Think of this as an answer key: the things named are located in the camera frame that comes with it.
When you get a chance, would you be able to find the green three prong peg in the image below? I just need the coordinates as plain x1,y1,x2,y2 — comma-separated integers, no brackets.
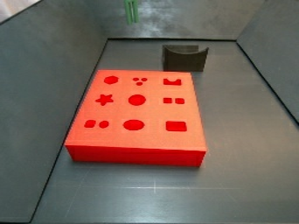
124,0,139,25

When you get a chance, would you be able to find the red shape sorting board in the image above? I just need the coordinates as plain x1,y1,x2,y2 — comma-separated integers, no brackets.
64,70,207,167

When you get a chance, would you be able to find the black curved plastic stand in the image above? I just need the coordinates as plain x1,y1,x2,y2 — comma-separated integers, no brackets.
163,45,209,72

